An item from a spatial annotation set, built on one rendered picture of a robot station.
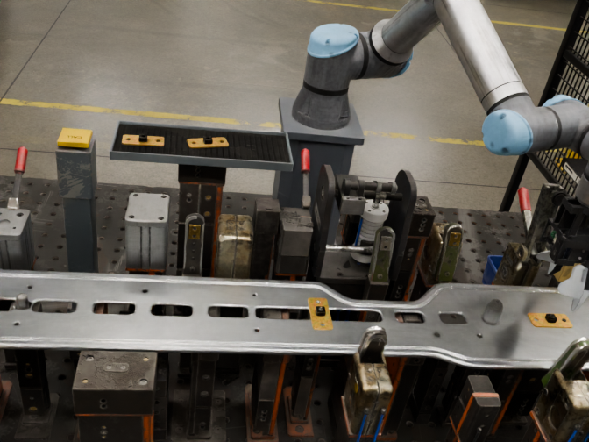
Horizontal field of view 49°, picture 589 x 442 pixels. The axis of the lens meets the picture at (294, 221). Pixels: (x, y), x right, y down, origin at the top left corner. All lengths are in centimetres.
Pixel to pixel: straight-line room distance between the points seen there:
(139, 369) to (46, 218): 97
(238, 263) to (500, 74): 59
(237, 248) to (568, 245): 60
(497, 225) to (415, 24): 90
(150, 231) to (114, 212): 73
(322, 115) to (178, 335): 72
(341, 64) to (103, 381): 93
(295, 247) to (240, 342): 26
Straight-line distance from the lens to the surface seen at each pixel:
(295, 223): 132
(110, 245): 185
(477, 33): 120
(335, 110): 164
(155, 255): 128
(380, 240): 131
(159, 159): 133
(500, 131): 111
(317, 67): 161
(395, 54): 163
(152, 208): 126
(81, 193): 144
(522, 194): 150
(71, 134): 141
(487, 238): 215
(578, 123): 120
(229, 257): 127
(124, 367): 107
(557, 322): 140
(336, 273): 139
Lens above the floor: 182
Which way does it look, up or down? 34 degrees down
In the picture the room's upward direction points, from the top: 9 degrees clockwise
